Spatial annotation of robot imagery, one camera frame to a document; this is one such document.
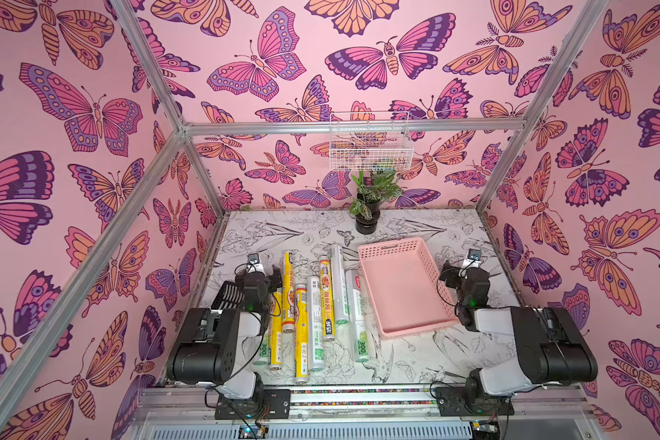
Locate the long yellow wrap roll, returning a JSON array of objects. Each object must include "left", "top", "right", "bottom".
[{"left": 282, "top": 251, "right": 296, "bottom": 334}]

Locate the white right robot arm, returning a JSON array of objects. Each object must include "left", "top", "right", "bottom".
[{"left": 436, "top": 263, "right": 599, "bottom": 415}]

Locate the pink perforated plastic basket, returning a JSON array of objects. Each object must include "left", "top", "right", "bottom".
[{"left": 357, "top": 238, "right": 458, "bottom": 339}]

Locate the yellow wrap roll front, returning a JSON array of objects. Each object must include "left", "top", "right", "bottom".
[{"left": 294, "top": 283, "right": 310, "bottom": 385}]

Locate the white green roll far left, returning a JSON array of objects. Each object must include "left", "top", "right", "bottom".
[{"left": 253, "top": 330, "right": 271, "bottom": 366}]

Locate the black slotted scoop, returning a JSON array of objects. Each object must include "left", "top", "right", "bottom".
[{"left": 210, "top": 280, "right": 244, "bottom": 310}]

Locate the clear white wrap roll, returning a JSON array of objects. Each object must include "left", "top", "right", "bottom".
[{"left": 330, "top": 244, "right": 349, "bottom": 326}]

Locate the white wire wall basket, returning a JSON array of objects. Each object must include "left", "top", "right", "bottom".
[{"left": 327, "top": 119, "right": 414, "bottom": 173}]

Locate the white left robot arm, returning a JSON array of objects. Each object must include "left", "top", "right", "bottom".
[{"left": 166, "top": 264, "right": 291, "bottom": 423}]

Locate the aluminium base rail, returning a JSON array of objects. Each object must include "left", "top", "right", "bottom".
[{"left": 125, "top": 384, "right": 606, "bottom": 439}]

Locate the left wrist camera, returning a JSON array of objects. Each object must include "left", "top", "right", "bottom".
[{"left": 247, "top": 253, "right": 264, "bottom": 272}]

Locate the white green 300 wrap roll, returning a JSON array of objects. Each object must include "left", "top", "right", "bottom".
[{"left": 346, "top": 269, "right": 370, "bottom": 363}]

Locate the yellow red wrap roll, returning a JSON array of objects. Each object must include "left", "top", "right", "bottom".
[{"left": 319, "top": 258, "right": 336, "bottom": 341}]

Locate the yellow wrap roll left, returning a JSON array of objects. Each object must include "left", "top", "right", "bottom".
[{"left": 269, "top": 290, "right": 282, "bottom": 370}]

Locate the potted green plant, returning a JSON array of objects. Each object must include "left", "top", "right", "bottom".
[{"left": 349, "top": 168, "right": 403, "bottom": 235}]

